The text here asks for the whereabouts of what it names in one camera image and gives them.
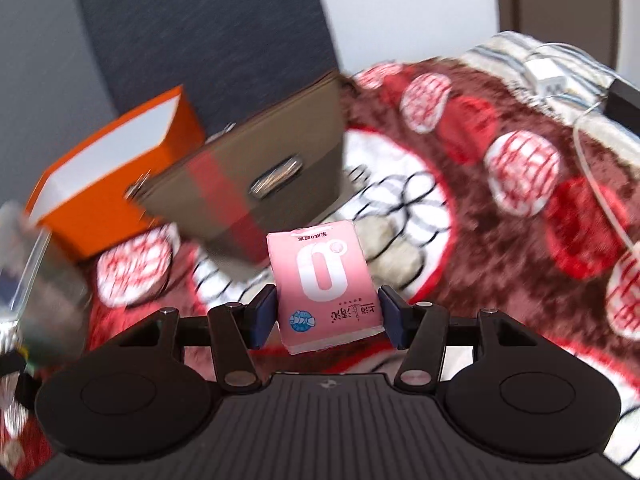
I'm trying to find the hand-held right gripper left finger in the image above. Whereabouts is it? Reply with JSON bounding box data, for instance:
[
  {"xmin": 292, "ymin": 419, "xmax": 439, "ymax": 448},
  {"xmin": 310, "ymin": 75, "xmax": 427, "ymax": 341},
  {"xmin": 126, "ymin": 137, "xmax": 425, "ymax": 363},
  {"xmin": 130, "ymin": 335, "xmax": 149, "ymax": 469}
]
[{"xmin": 116, "ymin": 284, "xmax": 279, "ymax": 394}]

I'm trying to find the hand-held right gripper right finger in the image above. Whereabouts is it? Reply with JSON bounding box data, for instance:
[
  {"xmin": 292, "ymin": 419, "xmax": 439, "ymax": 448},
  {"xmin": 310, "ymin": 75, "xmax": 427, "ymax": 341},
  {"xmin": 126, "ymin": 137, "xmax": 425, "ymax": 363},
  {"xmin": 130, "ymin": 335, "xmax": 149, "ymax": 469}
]
[{"xmin": 377, "ymin": 285, "xmax": 544, "ymax": 394}]

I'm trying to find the pink tissue pack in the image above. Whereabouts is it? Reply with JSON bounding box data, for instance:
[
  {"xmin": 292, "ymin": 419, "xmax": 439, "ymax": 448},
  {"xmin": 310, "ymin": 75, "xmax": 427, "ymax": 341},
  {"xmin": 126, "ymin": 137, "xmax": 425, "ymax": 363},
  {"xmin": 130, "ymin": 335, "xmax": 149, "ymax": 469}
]
[{"xmin": 266, "ymin": 220, "xmax": 386, "ymax": 356}]

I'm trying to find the orange box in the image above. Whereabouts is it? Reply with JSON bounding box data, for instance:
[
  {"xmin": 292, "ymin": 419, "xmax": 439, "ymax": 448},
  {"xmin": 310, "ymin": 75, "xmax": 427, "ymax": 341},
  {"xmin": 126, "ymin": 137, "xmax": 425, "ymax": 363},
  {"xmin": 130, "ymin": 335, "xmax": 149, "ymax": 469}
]
[{"xmin": 25, "ymin": 85, "xmax": 206, "ymax": 263}]

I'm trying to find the brown handbag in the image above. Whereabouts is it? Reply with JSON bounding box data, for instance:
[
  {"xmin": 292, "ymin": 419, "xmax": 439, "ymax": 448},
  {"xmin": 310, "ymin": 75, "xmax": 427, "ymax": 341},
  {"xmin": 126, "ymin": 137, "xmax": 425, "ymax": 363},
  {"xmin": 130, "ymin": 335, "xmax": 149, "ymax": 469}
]
[{"xmin": 125, "ymin": 71, "xmax": 351, "ymax": 273}]

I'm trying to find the clear plastic storage box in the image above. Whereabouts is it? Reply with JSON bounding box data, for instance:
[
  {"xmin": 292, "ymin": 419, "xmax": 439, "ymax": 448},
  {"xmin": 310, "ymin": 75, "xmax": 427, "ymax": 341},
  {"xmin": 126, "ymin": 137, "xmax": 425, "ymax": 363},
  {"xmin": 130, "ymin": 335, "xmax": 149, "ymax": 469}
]
[{"xmin": 0, "ymin": 200, "xmax": 93, "ymax": 367}]

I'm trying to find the grey padded headboard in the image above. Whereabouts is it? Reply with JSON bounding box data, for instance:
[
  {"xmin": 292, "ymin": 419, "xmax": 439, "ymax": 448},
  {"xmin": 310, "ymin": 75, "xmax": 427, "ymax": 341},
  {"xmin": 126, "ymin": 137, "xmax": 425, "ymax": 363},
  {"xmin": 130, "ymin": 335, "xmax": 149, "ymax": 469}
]
[{"xmin": 70, "ymin": 0, "xmax": 342, "ymax": 137}]

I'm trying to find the white charger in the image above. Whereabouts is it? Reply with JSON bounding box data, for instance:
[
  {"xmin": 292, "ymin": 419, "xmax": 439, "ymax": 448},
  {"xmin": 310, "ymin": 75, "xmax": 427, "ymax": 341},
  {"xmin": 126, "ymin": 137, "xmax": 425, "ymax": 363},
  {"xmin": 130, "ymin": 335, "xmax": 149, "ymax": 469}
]
[{"xmin": 525, "ymin": 57, "xmax": 568, "ymax": 99}]

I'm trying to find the striped bed sheet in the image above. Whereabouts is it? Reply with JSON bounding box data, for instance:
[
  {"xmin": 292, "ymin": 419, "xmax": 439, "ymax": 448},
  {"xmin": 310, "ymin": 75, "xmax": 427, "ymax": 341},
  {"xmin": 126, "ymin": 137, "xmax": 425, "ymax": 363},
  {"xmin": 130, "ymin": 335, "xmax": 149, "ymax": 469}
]
[{"xmin": 460, "ymin": 30, "xmax": 640, "ymax": 147}]

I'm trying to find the black box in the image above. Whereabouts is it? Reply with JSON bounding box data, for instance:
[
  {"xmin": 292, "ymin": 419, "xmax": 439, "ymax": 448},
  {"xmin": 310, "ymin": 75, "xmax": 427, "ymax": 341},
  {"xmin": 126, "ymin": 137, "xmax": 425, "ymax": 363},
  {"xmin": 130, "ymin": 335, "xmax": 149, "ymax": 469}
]
[{"xmin": 605, "ymin": 77, "xmax": 640, "ymax": 139}]

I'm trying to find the brown door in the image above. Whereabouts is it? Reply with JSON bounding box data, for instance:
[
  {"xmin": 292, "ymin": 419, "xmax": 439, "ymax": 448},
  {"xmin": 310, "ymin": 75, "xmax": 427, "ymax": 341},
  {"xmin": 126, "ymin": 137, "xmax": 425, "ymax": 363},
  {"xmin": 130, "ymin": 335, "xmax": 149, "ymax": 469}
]
[{"xmin": 492, "ymin": 0, "xmax": 623, "ymax": 72}]

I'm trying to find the white cable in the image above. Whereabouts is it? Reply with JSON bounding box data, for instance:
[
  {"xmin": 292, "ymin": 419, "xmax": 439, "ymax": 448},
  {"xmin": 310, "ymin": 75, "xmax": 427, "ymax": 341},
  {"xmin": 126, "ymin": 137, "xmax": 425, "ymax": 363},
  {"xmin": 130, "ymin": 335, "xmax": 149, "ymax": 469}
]
[{"xmin": 520, "ymin": 42, "xmax": 640, "ymax": 262}]

